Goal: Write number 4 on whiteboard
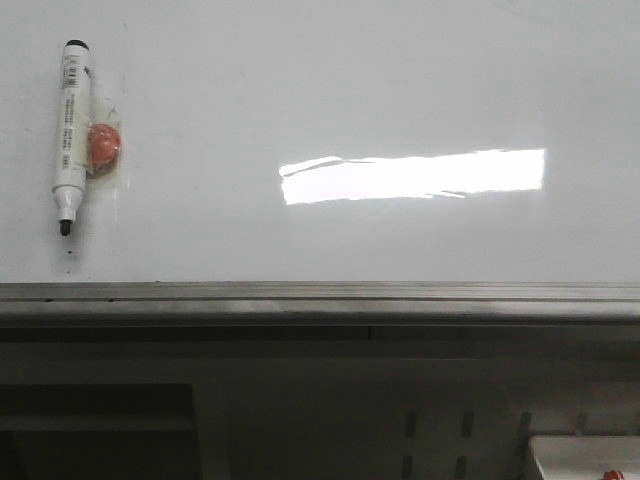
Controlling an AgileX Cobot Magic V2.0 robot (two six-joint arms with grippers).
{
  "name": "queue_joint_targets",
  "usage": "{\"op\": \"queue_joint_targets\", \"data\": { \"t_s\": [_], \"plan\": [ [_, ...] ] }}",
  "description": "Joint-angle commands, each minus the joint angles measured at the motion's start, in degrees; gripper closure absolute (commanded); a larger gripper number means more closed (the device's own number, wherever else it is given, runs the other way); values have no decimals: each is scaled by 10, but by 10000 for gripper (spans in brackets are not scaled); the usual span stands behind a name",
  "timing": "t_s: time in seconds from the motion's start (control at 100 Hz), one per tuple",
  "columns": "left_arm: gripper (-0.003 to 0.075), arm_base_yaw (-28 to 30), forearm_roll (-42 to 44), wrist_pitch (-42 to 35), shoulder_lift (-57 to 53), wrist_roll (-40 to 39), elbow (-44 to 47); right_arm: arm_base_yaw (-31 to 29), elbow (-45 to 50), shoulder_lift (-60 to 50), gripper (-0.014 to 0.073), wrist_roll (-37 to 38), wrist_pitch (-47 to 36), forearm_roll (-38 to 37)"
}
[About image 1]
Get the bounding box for white black whiteboard marker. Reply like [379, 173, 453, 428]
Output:
[52, 39, 92, 237]

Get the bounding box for white whiteboard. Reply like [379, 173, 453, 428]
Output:
[1, 1, 639, 283]

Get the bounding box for red whiteboard marker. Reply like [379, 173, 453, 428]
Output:
[603, 470, 625, 480]

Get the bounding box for red round magnet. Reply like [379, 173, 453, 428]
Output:
[89, 123, 121, 170]

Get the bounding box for white marker tray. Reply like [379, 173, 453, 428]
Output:
[523, 435, 639, 479]

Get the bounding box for aluminium whiteboard frame rail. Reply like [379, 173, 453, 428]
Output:
[1, 281, 639, 328]

